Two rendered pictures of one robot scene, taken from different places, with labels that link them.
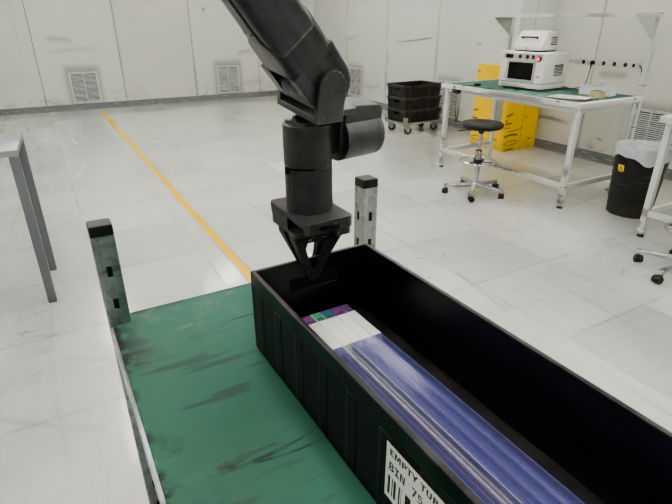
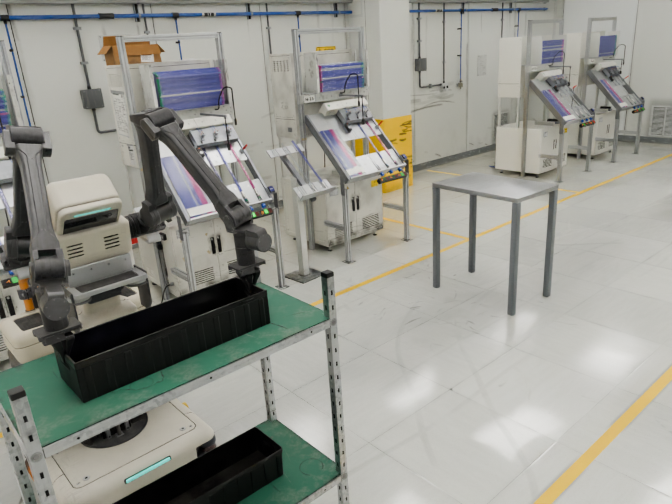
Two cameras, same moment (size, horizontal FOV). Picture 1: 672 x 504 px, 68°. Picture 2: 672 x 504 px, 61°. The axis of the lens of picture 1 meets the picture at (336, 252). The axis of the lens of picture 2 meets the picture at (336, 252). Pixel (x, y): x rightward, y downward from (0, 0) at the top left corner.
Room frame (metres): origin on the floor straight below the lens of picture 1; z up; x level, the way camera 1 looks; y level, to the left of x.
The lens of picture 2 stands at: (0.57, -1.64, 1.74)
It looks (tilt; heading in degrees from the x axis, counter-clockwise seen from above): 20 degrees down; 80
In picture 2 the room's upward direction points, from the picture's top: 4 degrees counter-clockwise
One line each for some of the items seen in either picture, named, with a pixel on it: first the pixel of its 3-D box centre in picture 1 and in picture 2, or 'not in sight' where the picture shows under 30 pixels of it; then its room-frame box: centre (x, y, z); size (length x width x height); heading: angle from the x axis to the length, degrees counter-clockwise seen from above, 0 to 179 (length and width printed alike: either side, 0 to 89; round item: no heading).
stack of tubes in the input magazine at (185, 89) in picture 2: not in sight; (188, 89); (0.36, 2.75, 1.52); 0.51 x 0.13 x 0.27; 30
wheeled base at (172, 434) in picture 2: not in sight; (119, 449); (-0.05, 0.55, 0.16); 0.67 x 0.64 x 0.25; 121
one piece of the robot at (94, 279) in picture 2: not in sight; (106, 291); (0.10, 0.30, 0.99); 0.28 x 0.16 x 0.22; 31
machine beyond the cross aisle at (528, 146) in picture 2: not in sight; (534, 98); (4.58, 5.32, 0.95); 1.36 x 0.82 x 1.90; 120
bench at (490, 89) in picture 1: (525, 135); not in sight; (4.49, -1.69, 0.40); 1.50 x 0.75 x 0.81; 30
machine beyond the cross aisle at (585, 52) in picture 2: not in sight; (589, 88); (5.84, 6.02, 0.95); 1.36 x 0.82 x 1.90; 120
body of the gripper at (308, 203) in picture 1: (309, 193); (246, 257); (0.59, 0.03, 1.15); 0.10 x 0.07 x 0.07; 30
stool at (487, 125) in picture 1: (476, 158); not in sight; (4.08, -1.16, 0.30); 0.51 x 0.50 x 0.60; 166
